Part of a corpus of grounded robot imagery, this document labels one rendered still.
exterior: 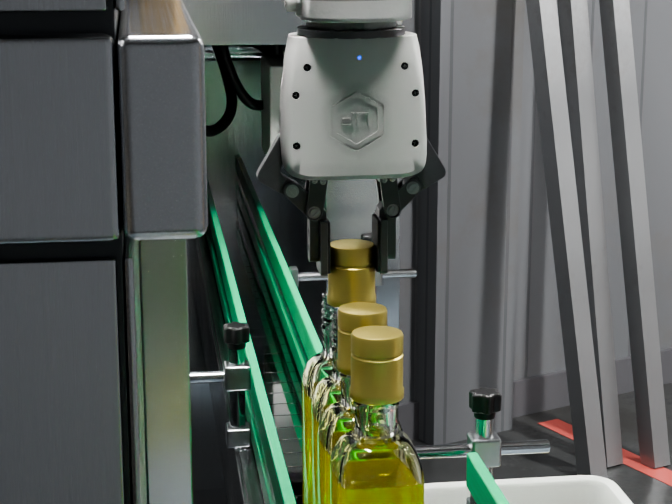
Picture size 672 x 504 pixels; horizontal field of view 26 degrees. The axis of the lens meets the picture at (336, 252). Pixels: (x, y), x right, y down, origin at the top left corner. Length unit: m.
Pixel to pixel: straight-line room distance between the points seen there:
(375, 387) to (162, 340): 0.14
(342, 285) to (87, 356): 0.61
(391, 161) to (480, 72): 3.28
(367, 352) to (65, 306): 0.51
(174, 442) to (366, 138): 0.24
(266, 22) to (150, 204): 1.64
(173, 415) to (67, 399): 0.50
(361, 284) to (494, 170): 3.33
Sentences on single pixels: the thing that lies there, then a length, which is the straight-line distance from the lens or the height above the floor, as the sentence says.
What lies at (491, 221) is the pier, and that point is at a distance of 4.38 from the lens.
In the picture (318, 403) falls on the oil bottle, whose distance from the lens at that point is 1.06.
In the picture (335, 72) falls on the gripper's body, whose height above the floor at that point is 1.49.
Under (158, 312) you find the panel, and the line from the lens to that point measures 0.93.
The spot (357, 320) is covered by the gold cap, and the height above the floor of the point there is 1.33.
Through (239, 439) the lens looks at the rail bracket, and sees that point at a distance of 1.53.
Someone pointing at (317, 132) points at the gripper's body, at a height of 1.45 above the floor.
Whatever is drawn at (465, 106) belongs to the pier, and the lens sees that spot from 4.26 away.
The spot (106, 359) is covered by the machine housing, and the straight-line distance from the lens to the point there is 0.44.
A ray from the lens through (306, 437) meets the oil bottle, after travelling 1.13.
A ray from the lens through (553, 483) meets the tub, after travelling 1.57.
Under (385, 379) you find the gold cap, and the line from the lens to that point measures 0.93.
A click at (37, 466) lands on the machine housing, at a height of 1.44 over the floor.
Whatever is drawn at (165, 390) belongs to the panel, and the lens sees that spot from 0.94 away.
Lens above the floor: 1.60
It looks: 13 degrees down
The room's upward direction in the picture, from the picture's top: straight up
